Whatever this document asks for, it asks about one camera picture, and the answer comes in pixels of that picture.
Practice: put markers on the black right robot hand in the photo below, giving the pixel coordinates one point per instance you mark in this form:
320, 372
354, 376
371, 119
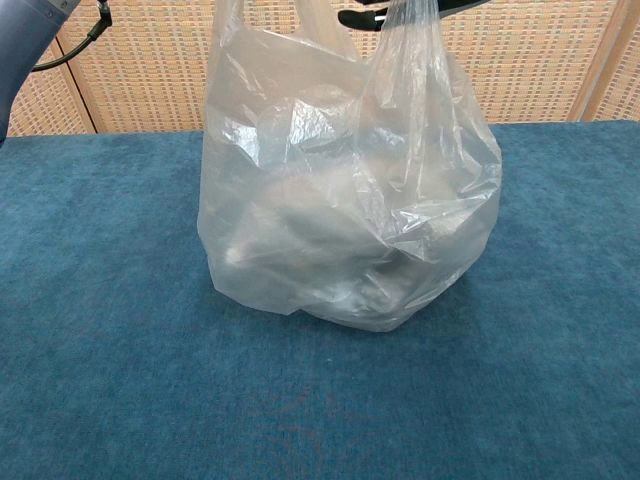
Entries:
360, 19

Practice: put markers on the translucent white plastic bag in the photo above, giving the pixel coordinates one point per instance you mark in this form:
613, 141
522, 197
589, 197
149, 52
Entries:
325, 175

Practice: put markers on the silver-blue left robot arm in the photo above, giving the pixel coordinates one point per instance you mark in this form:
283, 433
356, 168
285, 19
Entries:
20, 45

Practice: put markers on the woven bamboo folding screen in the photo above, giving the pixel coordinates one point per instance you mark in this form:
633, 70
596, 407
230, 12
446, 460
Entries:
525, 65

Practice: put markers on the teal carpet table cover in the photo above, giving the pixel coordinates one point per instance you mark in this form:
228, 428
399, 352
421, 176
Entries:
100, 300

